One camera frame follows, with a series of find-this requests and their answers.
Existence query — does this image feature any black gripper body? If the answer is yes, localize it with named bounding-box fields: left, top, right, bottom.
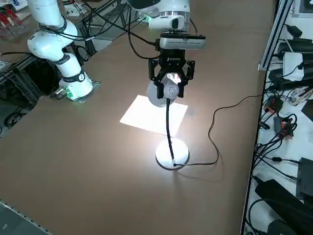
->
left=158, top=48, right=187, bottom=74

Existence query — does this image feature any white desk lamp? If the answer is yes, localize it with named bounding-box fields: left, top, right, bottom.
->
left=146, top=81, right=191, bottom=171

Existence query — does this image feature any white paper sheet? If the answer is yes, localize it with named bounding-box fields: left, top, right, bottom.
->
left=119, top=94, right=188, bottom=137

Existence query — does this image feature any orange and black device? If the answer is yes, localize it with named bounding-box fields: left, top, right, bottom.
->
left=264, top=96, right=284, bottom=113

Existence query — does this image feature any white router box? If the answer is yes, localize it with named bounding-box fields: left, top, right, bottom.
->
left=282, top=52, right=305, bottom=83

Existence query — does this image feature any large black power adapter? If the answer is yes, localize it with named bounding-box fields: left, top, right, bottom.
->
left=254, top=180, right=313, bottom=221

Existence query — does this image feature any black flat box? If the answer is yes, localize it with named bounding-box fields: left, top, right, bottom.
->
left=297, top=158, right=313, bottom=199

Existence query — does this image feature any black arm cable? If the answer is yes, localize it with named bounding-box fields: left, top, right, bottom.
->
left=38, top=0, right=162, bottom=61

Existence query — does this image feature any black lamp power cable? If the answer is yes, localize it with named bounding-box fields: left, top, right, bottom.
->
left=174, top=94, right=265, bottom=167

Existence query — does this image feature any aluminium profile post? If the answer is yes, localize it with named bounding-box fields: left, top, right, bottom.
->
left=259, top=0, right=294, bottom=71

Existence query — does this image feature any black metal frame stand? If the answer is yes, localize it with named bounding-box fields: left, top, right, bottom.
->
left=0, top=51, right=64, bottom=123

